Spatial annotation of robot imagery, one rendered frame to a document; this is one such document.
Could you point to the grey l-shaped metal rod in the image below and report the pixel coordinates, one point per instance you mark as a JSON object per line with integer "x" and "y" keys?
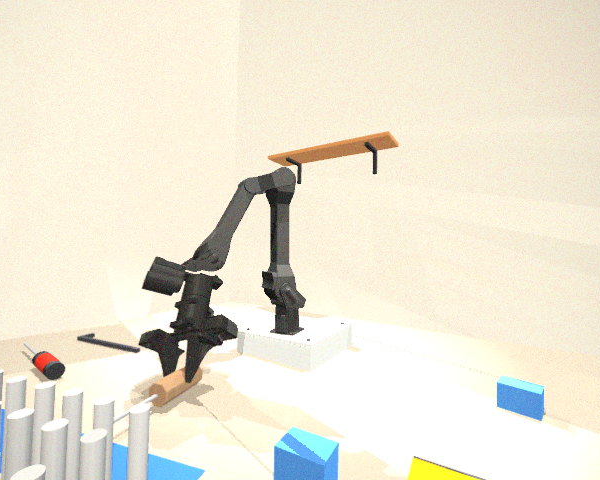
{"x": 89, "y": 338}

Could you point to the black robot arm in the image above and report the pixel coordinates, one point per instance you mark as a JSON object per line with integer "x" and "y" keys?
{"x": 166, "y": 277}

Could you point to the blue cube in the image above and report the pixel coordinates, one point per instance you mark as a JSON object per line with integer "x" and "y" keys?
{"x": 520, "y": 397}
{"x": 301, "y": 455}

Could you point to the red and black screwdriver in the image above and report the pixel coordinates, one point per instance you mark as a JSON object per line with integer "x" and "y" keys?
{"x": 47, "y": 364}

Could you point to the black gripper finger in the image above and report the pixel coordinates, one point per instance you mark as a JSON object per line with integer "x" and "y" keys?
{"x": 168, "y": 356}
{"x": 196, "y": 349}

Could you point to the blue flat strip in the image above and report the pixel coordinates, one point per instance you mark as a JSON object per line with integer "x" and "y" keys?
{"x": 158, "y": 468}

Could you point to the yellow cube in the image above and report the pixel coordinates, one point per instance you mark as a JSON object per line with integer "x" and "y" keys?
{"x": 422, "y": 469}

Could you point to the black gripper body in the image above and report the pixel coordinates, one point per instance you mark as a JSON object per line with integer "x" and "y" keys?
{"x": 192, "y": 319}

